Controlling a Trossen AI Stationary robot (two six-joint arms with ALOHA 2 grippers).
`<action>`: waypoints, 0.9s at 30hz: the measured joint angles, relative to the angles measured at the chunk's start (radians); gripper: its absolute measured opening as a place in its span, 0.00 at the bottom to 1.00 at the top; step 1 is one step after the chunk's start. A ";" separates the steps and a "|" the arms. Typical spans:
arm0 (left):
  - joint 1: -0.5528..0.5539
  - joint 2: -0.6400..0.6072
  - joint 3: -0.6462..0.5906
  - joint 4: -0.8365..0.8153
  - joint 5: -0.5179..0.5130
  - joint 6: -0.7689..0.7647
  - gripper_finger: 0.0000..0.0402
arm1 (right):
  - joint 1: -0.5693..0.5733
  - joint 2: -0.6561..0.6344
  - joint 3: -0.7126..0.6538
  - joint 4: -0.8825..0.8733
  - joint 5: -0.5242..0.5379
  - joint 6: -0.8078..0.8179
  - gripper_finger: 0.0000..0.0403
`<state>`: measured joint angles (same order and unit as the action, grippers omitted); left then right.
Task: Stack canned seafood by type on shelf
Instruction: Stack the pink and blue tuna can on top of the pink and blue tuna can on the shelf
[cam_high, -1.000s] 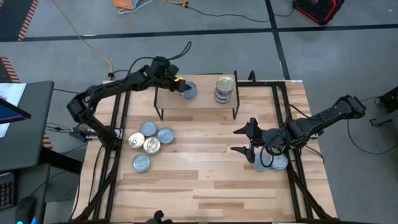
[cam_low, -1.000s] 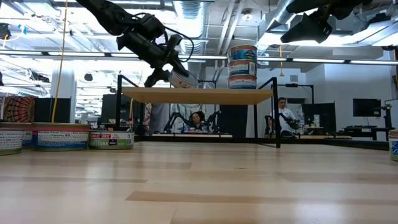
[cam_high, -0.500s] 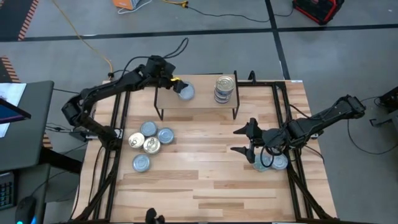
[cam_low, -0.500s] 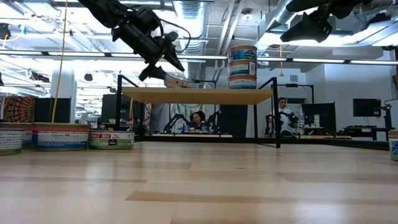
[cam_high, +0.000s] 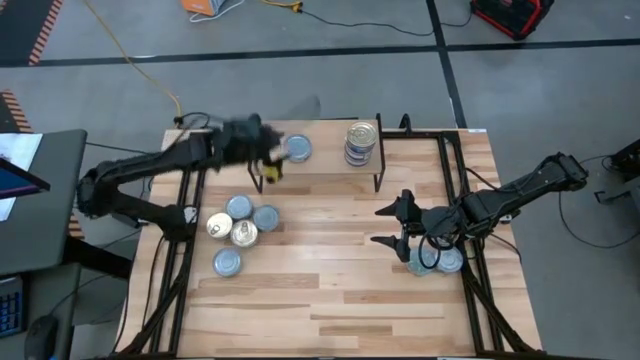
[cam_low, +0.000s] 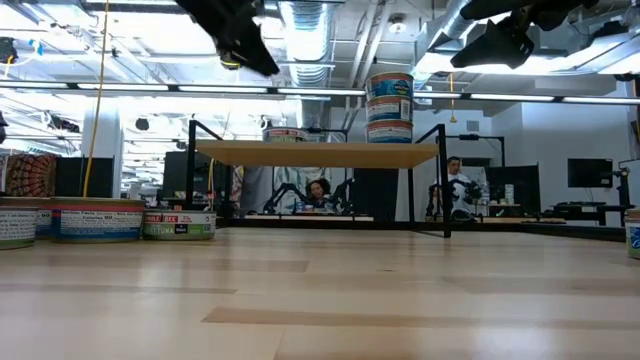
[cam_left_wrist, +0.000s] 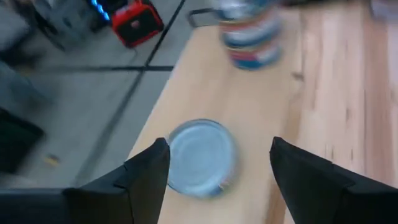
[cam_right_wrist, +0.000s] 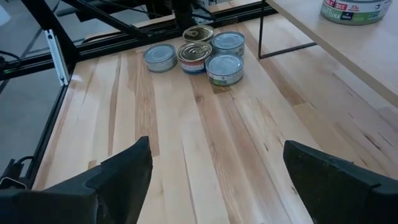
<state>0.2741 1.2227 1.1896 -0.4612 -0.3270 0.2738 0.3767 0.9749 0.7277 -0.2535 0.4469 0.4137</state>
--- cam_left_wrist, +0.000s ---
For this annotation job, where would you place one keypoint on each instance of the wooden shelf with black legs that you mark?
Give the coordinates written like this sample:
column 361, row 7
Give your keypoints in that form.
column 248, row 102

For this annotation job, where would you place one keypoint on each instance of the blue-label gold-lid tin can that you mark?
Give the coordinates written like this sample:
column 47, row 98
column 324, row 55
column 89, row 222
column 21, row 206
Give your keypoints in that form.
column 245, row 7
column 255, row 60
column 252, row 34

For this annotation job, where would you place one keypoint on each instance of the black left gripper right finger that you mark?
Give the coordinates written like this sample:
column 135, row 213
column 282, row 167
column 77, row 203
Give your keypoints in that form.
column 320, row 193

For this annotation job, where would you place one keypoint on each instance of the black floor object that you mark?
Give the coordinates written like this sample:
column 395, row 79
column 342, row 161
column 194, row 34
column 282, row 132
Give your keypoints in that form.
column 18, row 143

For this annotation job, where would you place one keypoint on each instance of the small yellow floor scrap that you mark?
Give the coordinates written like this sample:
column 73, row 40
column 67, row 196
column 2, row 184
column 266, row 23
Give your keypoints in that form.
column 51, row 159

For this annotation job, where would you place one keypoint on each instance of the black equipment with blue lights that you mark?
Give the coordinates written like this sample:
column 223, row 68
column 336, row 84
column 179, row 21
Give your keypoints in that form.
column 105, row 6

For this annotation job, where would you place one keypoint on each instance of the red and black case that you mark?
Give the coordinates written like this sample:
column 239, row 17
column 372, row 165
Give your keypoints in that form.
column 136, row 25

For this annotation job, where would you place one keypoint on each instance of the grey equipment cart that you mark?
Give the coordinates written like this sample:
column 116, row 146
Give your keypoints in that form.
column 62, row 21

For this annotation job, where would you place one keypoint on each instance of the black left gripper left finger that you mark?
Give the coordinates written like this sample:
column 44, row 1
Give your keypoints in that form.
column 143, row 186

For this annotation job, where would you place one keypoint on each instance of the green-label silver tin can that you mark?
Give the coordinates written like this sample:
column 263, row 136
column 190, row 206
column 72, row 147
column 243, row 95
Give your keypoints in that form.
column 202, row 155

